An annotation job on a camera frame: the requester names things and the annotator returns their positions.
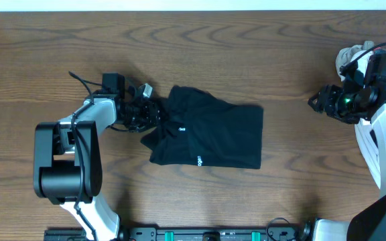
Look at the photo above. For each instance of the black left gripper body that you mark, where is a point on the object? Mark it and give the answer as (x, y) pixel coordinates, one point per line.
(149, 116)

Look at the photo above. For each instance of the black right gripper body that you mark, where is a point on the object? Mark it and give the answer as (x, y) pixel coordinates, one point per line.
(343, 106)

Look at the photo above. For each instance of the black t-shirt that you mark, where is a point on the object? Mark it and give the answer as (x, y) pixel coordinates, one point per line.
(201, 130)

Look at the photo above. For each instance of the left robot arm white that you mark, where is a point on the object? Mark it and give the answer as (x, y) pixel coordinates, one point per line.
(68, 168)

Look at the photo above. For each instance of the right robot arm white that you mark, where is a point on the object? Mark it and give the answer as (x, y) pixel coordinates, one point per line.
(365, 108)

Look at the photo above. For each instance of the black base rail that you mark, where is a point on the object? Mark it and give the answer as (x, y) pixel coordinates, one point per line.
(279, 230)

